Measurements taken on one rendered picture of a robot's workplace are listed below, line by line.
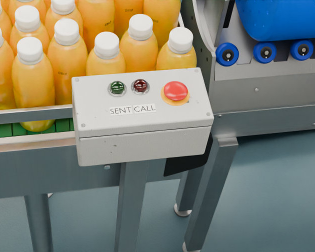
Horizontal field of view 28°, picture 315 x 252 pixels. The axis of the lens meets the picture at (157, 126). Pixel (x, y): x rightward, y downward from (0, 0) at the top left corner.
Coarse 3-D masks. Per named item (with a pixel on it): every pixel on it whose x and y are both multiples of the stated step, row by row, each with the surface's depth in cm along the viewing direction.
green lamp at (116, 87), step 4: (116, 80) 93; (112, 84) 92; (116, 84) 92; (120, 84) 92; (112, 88) 92; (116, 88) 92; (120, 88) 92; (112, 92) 93; (116, 92) 92; (120, 92) 93
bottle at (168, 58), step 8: (168, 40) 104; (168, 48) 104; (192, 48) 105; (160, 56) 105; (168, 56) 104; (176, 56) 103; (184, 56) 103; (192, 56) 104; (160, 64) 106; (168, 64) 104; (176, 64) 104; (184, 64) 104; (192, 64) 105
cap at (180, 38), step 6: (174, 30) 103; (180, 30) 103; (186, 30) 103; (174, 36) 102; (180, 36) 102; (186, 36) 102; (192, 36) 102; (174, 42) 101; (180, 42) 101; (186, 42) 101; (174, 48) 102; (180, 48) 102; (186, 48) 102
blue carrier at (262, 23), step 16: (240, 0) 124; (256, 0) 115; (272, 0) 107; (288, 0) 104; (304, 0) 104; (240, 16) 124; (256, 16) 115; (272, 16) 108; (288, 16) 106; (304, 16) 107; (256, 32) 116; (272, 32) 110; (288, 32) 111; (304, 32) 112
